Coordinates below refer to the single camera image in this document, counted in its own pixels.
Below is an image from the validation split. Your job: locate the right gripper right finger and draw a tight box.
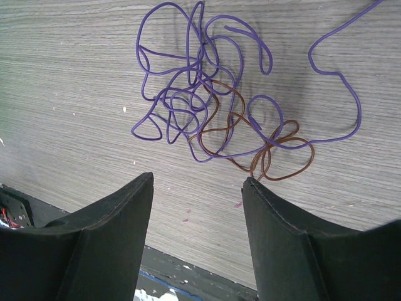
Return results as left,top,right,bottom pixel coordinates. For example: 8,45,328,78
242,177,400,300

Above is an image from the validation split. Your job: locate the brown thin cable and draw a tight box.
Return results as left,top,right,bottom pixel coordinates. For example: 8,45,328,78
187,78,315,182

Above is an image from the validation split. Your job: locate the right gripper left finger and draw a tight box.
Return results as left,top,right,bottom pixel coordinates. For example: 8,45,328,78
1,172,154,300

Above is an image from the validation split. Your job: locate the purple thin cable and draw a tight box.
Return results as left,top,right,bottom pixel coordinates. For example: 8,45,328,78
130,0,385,164

